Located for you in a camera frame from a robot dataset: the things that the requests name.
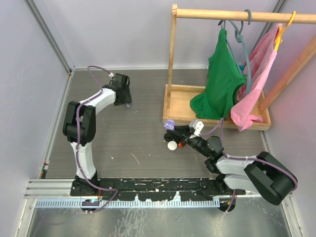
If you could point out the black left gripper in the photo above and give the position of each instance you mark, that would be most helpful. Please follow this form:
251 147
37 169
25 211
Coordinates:
127 99

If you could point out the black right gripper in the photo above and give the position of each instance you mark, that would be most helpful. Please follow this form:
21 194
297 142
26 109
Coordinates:
184 130

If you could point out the black round charging case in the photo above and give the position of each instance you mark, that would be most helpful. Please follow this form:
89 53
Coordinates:
168 137

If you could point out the white round charging case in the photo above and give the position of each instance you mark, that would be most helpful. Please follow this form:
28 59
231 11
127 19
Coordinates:
172 145

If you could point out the purple round charging case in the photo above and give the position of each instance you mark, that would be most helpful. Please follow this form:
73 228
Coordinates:
169 124

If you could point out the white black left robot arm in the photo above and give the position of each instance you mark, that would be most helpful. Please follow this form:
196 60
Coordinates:
79 127

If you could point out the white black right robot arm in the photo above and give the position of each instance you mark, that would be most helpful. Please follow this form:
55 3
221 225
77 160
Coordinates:
262 173

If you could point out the green shirt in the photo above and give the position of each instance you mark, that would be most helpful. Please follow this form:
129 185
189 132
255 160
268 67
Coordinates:
223 84

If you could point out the blue cloth item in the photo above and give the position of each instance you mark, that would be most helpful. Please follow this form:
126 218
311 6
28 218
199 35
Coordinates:
242 69

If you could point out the pink shirt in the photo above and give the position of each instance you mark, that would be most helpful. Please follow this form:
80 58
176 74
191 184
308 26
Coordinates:
261 60

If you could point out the grey blue clothes hanger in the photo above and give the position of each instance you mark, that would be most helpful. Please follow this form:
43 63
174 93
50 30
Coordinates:
239 39

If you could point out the yellow clothes hanger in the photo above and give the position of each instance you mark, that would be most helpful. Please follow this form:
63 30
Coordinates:
281 30

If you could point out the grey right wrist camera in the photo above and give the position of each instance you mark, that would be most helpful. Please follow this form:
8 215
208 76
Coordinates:
196 127

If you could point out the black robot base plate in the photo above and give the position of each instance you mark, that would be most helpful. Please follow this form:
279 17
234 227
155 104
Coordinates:
154 189

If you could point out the white slotted cable duct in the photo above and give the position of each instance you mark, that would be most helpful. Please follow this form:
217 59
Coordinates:
93 203

